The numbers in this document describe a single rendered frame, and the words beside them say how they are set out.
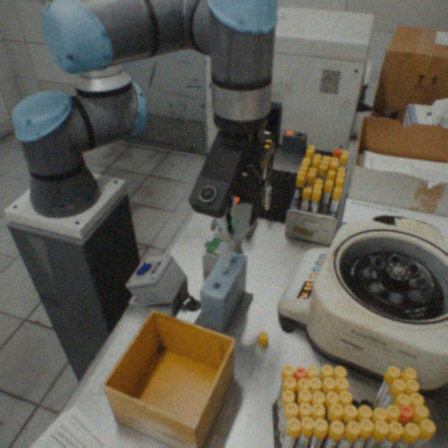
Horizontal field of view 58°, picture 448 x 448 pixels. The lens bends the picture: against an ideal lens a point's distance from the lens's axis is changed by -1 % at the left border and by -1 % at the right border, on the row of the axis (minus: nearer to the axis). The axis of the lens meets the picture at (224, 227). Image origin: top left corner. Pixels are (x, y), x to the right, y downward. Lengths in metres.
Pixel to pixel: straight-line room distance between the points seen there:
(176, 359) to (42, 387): 1.15
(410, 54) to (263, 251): 0.86
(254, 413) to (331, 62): 0.80
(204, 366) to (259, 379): 0.09
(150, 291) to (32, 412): 1.11
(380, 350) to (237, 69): 0.43
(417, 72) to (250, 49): 1.04
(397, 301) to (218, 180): 0.33
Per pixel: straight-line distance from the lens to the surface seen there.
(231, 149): 0.54
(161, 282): 0.70
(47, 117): 0.85
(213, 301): 0.64
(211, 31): 0.50
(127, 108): 0.91
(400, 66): 1.48
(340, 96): 1.12
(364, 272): 0.69
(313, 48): 1.09
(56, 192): 0.93
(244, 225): 0.61
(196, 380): 0.66
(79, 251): 0.93
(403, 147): 1.11
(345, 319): 0.62
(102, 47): 0.50
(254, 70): 0.50
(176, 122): 2.83
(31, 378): 1.83
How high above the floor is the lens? 1.46
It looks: 41 degrees down
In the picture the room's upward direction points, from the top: straight up
